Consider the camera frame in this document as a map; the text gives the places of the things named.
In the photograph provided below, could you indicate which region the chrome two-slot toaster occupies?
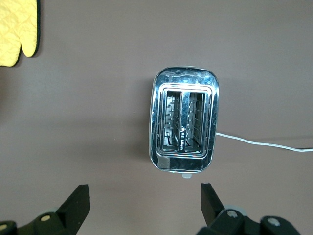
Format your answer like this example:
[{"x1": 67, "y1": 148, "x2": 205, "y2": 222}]
[{"x1": 148, "y1": 65, "x2": 220, "y2": 179}]

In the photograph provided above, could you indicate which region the white toaster power cable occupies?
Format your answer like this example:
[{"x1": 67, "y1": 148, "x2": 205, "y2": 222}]
[{"x1": 216, "y1": 132, "x2": 313, "y2": 153}]

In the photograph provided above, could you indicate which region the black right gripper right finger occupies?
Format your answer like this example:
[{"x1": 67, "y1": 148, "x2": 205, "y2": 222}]
[{"x1": 197, "y1": 183, "x2": 260, "y2": 235}]

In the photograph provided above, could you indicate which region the yellow quilted oven mitt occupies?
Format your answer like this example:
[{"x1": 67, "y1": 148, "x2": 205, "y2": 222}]
[{"x1": 0, "y1": 0, "x2": 41, "y2": 67}]

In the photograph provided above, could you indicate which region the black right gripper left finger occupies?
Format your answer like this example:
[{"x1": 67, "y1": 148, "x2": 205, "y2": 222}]
[{"x1": 33, "y1": 184, "x2": 90, "y2": 235}]

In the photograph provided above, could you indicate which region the brown table cloth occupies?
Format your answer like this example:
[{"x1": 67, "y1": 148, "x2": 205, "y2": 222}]
[{"x1": 0, "y1": 0, "x2": 313, "y2": 235}]

